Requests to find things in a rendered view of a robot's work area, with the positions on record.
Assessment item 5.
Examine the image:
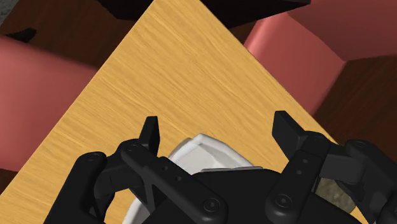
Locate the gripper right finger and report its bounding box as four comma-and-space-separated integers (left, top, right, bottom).
264, 110, 397, 224

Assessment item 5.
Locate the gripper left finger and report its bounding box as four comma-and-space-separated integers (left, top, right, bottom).
43, 116, 230, 224

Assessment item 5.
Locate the white bowl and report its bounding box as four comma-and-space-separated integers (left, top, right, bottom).
122, 133, 265, 224

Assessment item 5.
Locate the mottled grey brown object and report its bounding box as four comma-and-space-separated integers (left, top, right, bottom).
314, 177, 357, 214

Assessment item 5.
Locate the light wooden table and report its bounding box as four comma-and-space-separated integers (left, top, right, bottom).
0, 0, 370, 224

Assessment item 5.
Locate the red upholstered seat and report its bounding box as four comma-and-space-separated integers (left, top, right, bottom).
0, 34, 100, 173
243, 0, 397, 116

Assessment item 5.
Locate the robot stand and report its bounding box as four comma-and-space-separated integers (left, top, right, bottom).
95, 0, 312, 31

